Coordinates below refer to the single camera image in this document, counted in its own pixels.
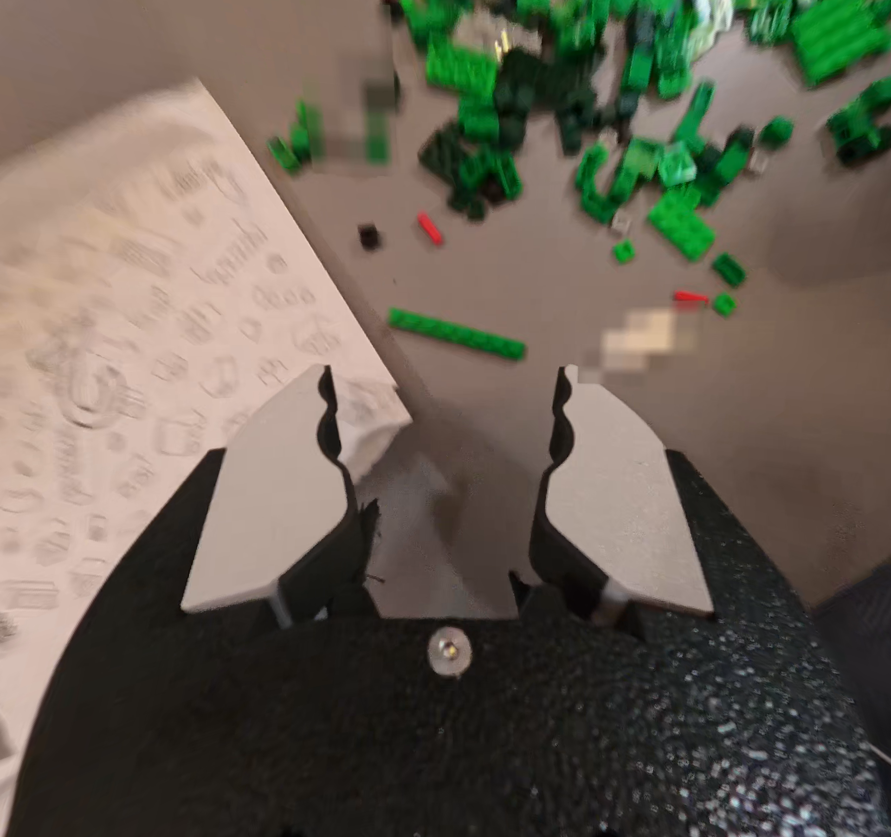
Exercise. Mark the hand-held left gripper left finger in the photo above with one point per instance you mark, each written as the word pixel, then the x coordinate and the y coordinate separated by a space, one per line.
pixel 271 496

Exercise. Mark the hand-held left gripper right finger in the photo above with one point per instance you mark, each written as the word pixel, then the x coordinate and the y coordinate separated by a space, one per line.
pixel 619 503

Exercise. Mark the grey desk with white edge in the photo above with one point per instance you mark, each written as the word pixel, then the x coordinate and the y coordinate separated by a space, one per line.
pixel 557 301

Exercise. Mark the thin red toy piece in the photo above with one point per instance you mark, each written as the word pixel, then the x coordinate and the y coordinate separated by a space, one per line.
pixel 690 297

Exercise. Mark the small green toy brick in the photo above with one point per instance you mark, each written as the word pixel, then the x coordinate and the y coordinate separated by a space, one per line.
pixel 724 304
pixel 728 268
pixel 624 251

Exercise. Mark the long green toy plate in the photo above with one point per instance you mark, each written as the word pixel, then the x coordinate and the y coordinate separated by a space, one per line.
pixel 456 334

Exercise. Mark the white printed paper sheet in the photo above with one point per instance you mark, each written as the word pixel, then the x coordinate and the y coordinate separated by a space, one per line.
pixel 139 294

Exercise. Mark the small black toy brick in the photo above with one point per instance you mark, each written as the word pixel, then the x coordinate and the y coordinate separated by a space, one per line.
pixel 368 235

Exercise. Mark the red toy brick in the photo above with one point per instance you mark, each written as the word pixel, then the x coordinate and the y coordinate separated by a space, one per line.
pixel 429 228

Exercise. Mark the pile of green toy bricks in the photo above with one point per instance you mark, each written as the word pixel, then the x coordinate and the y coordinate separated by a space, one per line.
pixel 473 71

